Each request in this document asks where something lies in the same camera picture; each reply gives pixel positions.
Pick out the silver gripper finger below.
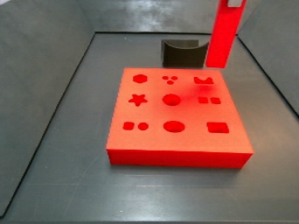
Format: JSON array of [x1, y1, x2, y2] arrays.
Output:
[[228, 0, 242, 7]]

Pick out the long red arch peg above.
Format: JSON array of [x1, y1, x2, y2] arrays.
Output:
[[205, 0, 246, 68]]

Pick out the black curved holder block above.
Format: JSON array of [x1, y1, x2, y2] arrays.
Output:
[[161, 39, 209, 67]]

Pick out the red shape-sorting board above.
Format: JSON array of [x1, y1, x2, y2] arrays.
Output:
[[106, 68, 253, 168]]

